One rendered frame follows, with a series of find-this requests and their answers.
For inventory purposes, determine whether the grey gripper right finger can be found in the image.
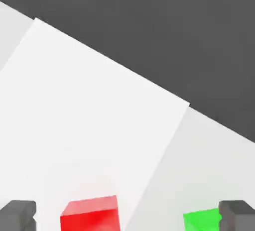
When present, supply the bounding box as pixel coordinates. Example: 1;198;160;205
218;200;255;231

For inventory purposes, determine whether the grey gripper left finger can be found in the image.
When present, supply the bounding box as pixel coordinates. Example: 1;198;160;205
0;200;37;231

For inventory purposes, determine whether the small green cube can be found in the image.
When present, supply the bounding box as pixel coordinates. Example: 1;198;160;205
182;208;222;231

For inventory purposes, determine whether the small red cube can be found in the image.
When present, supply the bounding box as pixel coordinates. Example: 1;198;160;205
59;195;122;231

